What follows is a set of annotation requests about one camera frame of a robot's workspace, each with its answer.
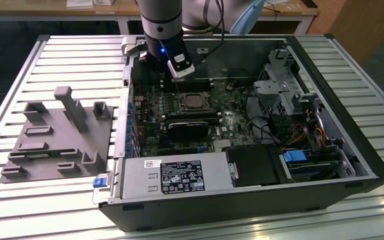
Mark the thin metal locking lever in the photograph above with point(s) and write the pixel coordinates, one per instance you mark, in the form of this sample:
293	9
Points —
178	88

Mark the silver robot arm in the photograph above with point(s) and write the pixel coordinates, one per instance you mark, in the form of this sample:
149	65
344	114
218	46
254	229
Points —
161	15

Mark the black RAM slot bank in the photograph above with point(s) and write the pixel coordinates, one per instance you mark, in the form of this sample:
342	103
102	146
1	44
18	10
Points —
192	115
196	85

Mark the CPU socket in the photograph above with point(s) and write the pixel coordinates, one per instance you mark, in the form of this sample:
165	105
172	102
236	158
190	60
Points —
178	109

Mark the small white box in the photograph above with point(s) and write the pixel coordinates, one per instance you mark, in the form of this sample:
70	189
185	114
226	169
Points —
105	2

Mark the black graphics card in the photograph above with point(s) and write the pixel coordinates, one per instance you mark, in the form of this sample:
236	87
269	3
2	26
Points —
189	130

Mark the green motherboard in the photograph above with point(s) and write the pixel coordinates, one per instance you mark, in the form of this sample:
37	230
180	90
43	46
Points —
238	112

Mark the wooden desk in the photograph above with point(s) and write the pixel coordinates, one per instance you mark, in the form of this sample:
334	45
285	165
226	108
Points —
45	12

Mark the grey metal drive cage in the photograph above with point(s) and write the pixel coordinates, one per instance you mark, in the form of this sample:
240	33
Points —
273	90

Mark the silver chipset heatsink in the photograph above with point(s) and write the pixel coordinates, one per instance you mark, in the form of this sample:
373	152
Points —
224	145

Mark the grey parts rack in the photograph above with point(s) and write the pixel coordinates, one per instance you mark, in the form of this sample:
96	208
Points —
62	140

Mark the silver power supply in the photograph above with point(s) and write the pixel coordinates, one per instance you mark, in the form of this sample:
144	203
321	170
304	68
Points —
138	175

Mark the black optical drive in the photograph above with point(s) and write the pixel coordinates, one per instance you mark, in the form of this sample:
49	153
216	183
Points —
252	165

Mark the blue case latch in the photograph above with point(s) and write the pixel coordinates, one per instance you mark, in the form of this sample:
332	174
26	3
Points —
100	182

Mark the hard disk in blue carrier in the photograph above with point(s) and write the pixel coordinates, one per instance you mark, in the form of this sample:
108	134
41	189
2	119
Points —
296	156

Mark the wooden cabinet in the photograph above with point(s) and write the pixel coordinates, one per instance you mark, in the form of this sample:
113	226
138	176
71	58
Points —
362	25

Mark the black PC case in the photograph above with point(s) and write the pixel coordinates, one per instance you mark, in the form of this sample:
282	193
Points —
212	212

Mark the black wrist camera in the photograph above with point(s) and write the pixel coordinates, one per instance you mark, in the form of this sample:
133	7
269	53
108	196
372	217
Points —
149	58

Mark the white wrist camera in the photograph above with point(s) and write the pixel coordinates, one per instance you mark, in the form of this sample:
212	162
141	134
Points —
184	72

